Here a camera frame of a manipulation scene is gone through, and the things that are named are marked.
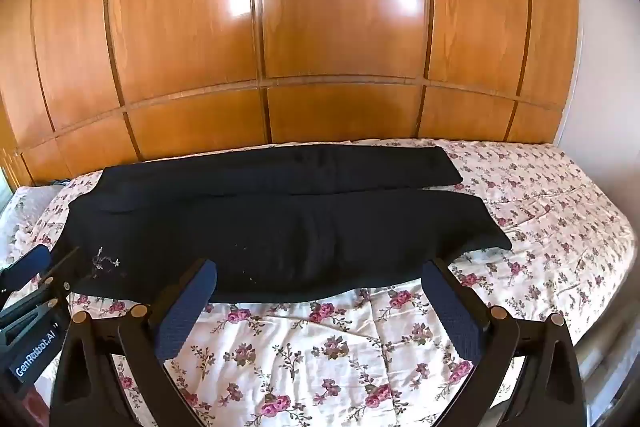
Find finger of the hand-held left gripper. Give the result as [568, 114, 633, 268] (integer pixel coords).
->
[30, 247, 83, 309]
[0, 244, 53, 293]

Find wooden wardrobe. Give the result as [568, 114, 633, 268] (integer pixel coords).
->
[0, 0, 583, 188]

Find white pillow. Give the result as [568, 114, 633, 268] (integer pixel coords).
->
[0, 186, 66, 268]

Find floral bed blanket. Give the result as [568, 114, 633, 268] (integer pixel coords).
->
[0, 138, 636, 427]

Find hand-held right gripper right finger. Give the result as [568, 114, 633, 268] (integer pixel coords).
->
[421, 257, 587, 427]

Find black pants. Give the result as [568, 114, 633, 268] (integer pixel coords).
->
[59, 145, 513, 303]

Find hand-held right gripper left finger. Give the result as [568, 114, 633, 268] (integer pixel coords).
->
[50, 258, 219, 427]

